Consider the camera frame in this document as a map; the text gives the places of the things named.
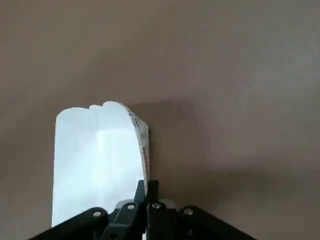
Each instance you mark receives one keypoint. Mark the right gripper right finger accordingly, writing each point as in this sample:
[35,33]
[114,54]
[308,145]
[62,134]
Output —
[170,225]

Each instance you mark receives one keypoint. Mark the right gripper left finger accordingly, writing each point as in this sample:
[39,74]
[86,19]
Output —
[120,222]

